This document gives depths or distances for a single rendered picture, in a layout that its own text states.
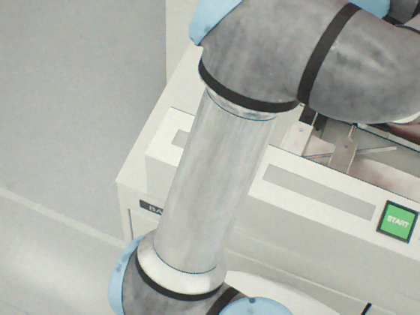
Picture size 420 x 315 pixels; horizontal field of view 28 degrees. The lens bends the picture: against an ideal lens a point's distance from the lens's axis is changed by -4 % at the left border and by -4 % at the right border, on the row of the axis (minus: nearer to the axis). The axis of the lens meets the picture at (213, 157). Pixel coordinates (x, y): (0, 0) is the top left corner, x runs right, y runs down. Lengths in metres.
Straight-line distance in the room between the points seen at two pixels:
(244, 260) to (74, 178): 0.97
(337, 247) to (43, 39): 1.54
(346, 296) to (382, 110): 0.72
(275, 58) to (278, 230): 0.59
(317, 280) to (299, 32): 0.75
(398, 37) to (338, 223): 0.52
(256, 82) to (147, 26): 1.84
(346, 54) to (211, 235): 0.30
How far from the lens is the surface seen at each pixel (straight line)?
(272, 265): 1.53
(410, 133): 1.50
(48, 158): 2.48
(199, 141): 0.96
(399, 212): 1.35
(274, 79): 0.87
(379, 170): 1.48
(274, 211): 1.35
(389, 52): 0.85
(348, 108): 0.85
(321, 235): 1.36
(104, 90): 2.58
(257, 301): 1.09
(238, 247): 1.52
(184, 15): 2.14
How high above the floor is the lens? 2.15
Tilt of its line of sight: 61 degrees down
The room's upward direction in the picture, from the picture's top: 4 degrees clockwise
